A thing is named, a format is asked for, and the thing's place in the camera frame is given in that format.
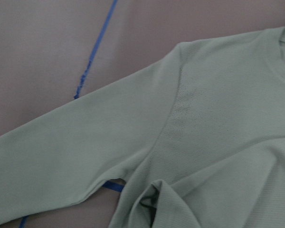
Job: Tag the olive green long-sleeve shirt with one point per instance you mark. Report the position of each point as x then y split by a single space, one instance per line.
198 137

